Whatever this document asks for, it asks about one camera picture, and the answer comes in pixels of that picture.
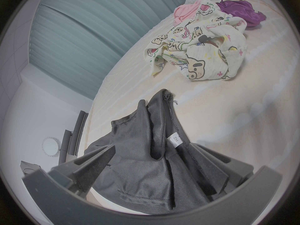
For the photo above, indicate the round white-framed mirror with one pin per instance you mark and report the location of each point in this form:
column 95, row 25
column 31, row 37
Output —
column 50, row 146

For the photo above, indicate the white printed pyjama top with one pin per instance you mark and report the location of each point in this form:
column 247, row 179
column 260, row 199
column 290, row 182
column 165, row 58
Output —
column 206, row 55

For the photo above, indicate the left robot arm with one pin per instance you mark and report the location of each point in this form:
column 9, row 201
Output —
column 29, row 166

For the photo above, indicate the black T-shirt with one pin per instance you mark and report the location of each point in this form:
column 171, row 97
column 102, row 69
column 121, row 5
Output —
column 140, row 167

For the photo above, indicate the bed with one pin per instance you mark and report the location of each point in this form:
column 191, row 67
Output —
column 246, row 102

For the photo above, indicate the purple garment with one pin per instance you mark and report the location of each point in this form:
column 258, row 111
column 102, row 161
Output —
column 241, row 12

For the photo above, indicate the black chest of drawers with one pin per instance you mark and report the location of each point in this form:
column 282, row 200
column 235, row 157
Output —
column 78, row 130

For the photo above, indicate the blue-green curtain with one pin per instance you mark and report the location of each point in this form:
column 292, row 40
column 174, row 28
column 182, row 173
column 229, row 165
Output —
column 82, row 31

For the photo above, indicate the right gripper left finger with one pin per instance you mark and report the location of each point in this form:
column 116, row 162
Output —
column 93, row 167

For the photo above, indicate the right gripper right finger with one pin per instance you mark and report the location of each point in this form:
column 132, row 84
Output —
column 225, row 167

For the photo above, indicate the pink garment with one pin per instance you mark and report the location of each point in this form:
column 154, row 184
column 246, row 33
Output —
column 185, row 10

